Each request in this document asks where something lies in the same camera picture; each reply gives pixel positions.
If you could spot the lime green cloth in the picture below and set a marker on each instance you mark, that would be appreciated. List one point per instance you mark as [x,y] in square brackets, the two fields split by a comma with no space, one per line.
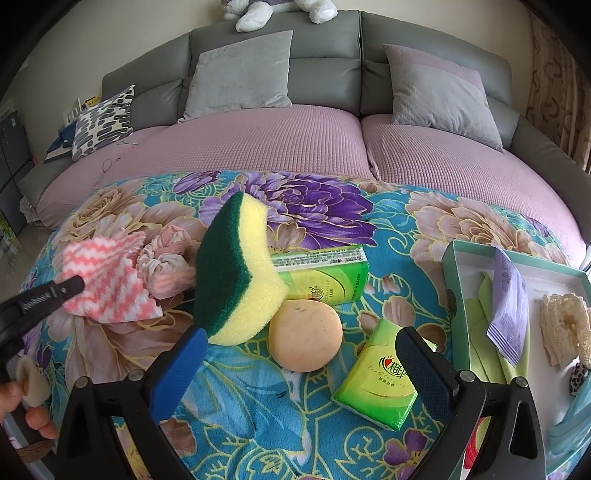
[485,314]

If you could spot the black and white patterned cushion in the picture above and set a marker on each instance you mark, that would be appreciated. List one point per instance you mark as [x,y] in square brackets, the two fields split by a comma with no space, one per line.
[101,122]

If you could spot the purple packet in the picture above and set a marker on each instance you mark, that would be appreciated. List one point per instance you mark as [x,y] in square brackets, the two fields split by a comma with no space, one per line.
[508,304]

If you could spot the yellow and green sponge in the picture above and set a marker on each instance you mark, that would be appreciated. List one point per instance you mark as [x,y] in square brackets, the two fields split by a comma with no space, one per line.
[249,281]

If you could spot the grey leather sofa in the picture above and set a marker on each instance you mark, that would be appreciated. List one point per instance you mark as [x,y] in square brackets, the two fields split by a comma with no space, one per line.
[323,41]

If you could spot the beige patterned curtain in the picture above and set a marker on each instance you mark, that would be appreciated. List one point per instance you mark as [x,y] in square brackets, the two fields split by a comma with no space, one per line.
[558,92]

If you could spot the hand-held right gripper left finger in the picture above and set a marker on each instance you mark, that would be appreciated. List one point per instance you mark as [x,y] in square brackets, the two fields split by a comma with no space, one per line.
[184,364]

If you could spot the dark grey refrigerator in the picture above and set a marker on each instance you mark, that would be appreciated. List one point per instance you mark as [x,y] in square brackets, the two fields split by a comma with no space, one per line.
[11,161]

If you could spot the person's left hand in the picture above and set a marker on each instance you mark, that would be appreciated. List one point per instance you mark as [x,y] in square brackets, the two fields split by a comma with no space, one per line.
[41,422]

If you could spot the teal and white cardboard box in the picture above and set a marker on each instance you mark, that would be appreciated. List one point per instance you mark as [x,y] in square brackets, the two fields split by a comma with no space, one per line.
[535,281]

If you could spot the cream lace cloth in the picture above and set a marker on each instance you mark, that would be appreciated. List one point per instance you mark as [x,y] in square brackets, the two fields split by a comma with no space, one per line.
[563,327]

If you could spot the purple and grey cushion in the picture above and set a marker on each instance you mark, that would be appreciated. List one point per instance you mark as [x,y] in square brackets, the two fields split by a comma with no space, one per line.
[443,101]

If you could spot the plain grey cushion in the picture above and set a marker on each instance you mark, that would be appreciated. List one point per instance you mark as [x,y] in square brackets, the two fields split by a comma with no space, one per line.
[240,78]

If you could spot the pink fabric scrunchie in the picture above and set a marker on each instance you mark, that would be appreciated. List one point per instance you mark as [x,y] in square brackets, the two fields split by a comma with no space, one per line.
[161,263]

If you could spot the green tissue pack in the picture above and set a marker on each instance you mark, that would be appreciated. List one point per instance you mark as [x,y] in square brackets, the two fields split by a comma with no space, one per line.
[323,281]
[378,378]

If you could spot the grey and white plush dog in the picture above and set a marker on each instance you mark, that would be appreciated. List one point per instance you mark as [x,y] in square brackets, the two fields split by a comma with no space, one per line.
[251,18]

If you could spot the floral printed blanket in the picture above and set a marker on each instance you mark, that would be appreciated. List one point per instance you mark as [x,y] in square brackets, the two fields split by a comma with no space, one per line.
[258,415]

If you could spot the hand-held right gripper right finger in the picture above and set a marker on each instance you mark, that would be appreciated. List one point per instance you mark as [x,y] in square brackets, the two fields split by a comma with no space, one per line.
[422,364]

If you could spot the leopard print scrunchie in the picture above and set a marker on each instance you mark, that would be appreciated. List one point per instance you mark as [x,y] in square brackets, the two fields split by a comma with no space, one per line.
[579,381]

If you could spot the pink and white striped cloth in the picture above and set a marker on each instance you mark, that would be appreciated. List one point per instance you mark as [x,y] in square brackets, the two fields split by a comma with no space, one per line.
[111,281]

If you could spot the round orange puff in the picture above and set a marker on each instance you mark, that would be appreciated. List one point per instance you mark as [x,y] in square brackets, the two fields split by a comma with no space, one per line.
[304,334]

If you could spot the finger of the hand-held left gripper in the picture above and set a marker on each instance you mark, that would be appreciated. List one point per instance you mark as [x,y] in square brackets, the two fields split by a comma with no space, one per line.
[46,297]

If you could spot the blue cloth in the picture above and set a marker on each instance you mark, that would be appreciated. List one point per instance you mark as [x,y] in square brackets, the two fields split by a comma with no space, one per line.
[62,138]

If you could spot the pink sofa cover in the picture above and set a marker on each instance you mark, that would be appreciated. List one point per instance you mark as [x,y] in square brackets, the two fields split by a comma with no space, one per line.
[277,143]

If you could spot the blue face mask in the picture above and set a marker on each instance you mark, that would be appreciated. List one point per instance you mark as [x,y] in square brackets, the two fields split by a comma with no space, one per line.
[572,429]

